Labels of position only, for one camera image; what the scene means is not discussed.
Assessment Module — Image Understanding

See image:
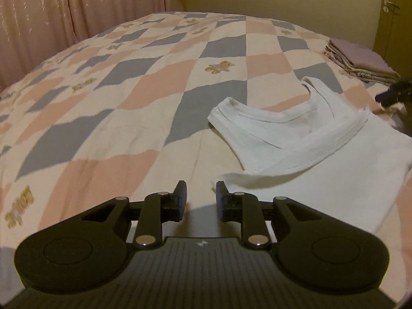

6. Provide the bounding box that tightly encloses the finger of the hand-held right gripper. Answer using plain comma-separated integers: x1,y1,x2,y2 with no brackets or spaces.
376,79,412,107

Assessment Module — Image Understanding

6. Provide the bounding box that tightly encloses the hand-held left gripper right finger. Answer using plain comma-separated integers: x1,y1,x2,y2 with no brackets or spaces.
216,181,310,250

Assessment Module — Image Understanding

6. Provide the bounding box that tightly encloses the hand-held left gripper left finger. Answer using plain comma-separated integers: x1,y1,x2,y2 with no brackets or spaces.
80,180,188,249

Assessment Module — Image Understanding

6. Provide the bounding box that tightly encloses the white tank top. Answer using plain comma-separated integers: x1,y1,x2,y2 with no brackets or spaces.
208,76,412,235

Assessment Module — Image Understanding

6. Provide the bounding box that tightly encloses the stack of folded clothes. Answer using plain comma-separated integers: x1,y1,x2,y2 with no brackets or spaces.
323,37,401,87

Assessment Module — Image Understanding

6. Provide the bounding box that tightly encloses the yellow wooden door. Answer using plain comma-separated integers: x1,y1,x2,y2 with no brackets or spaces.
373,0,412,82

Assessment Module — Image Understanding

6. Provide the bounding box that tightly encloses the checked patchwork quilt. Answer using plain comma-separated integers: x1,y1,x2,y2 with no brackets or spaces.
0,11,412,297

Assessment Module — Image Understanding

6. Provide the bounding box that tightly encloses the pink curtain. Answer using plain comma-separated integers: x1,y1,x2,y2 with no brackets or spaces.
0,0,177,87

